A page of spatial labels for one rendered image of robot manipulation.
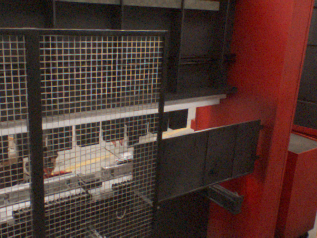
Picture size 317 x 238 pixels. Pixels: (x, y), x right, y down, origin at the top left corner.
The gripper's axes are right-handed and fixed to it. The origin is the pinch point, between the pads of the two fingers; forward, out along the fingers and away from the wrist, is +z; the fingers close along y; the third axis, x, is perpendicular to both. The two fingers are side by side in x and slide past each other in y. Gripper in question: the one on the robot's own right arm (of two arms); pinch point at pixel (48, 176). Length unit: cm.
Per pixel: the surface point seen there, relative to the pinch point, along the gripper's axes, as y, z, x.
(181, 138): 99, -29, 61
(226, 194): 91, 16, 101
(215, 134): 95, -28, 91
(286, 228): 69, 68, 187
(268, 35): 101, -95, 142
